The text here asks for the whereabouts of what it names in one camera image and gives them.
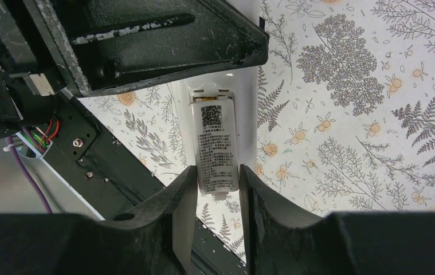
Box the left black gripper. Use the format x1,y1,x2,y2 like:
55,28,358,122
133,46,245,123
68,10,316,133
0,1,73,139

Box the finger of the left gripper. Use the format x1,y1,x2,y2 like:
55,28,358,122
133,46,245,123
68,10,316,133
24,1,269,97

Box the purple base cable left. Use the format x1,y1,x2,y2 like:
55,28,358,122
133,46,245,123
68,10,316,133
0,135,54,214

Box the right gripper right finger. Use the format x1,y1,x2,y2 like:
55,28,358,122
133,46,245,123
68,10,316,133
239,165,435,274

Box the white remote control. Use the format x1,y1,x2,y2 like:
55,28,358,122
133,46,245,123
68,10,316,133
169,1,269,189

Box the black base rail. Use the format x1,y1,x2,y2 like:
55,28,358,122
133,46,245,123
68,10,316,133
34,95,247,274

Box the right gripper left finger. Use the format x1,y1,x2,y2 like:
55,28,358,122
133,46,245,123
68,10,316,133
0,166,198,274

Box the floral patterned mat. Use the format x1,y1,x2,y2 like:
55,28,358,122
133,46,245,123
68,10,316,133
76,0,435,262

